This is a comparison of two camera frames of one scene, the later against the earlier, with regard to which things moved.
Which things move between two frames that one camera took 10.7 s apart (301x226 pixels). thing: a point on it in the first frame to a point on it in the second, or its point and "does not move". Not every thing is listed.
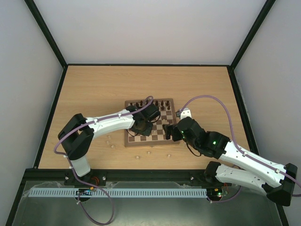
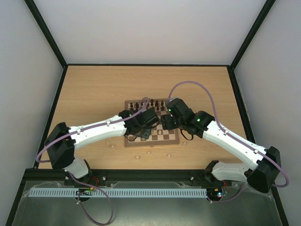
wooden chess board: x=157 y=137 does not move
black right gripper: x=173 y=133 to x=166 y=122
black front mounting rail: x=189 y=176 does not move
